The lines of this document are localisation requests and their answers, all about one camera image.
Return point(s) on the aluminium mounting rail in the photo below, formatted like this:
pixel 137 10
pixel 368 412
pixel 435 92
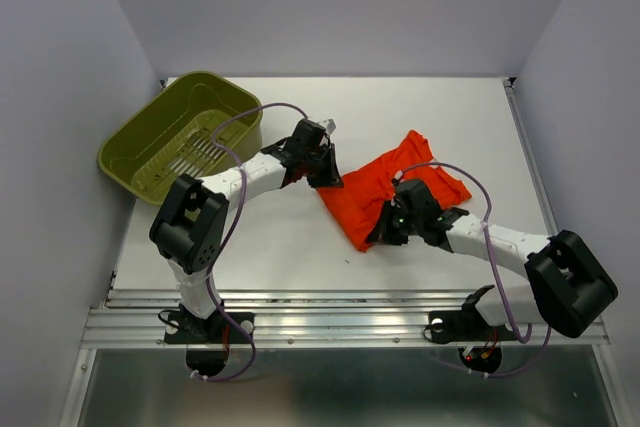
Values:
pixel 283 319

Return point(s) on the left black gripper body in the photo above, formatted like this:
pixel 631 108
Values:
pixel 316 160

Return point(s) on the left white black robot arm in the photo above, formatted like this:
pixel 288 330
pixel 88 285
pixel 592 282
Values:
pixel 189 226

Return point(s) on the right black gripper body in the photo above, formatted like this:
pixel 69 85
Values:
pixel 407 224

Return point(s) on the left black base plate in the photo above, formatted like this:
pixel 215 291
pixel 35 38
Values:
pixel 182 328

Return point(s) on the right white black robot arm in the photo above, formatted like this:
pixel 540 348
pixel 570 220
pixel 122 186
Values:
pixel 567 288

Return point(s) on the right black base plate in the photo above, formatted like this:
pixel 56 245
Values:
pixel 447 326

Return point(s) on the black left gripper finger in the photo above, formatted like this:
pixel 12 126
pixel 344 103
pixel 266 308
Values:
pixel 331 177
pixel 318 179

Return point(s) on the olive green plastic basket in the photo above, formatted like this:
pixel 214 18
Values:
pixel 174 135

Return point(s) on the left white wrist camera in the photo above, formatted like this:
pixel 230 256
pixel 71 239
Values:
pixel 328 125

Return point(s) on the orange t shirt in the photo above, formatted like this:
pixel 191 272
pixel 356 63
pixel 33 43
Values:
pixel 357 205

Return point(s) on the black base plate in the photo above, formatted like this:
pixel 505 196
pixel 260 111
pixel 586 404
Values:
pixel 182 328
pixel 447 326

